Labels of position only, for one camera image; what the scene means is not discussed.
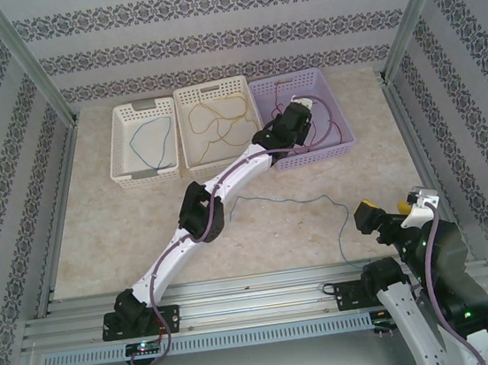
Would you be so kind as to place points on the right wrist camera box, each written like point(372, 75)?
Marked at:
point(417, 214)

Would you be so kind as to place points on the large white plastic basket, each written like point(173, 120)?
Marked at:
point(229, 135)

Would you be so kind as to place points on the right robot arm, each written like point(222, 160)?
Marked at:
point(403, 319)

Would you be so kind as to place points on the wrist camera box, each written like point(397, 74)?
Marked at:
point(417, 214)
point(303, 103)

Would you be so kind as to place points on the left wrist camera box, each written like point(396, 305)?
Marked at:
point(303, 103)

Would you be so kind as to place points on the aluminium side rail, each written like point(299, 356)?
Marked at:
point(64, 182)
point(412, 135)

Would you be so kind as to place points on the small white plastic basket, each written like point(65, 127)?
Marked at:
point(145, 141)

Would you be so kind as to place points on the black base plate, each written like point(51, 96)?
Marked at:
point(345, 297)
point(171, 318)

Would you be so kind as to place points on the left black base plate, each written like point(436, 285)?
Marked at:
point(171, 318)

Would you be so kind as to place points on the right small circuit board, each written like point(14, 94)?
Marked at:
point(382, 323)

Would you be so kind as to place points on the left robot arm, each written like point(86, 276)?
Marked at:
point(165, 263)

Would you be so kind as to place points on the purple plastic basket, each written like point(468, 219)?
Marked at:
point(295, 91)

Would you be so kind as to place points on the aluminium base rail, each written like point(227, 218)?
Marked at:
point(250, 302)

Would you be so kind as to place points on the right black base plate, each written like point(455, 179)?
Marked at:
point(345, 297)

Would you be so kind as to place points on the left small circuit board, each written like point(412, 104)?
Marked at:
point(142, 347)

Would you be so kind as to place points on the small circuit board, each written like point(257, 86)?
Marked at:
point(142, 347)
point(382, 323)

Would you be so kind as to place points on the aluminium frame post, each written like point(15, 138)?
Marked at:
point(24, 58)
point(418, 5)

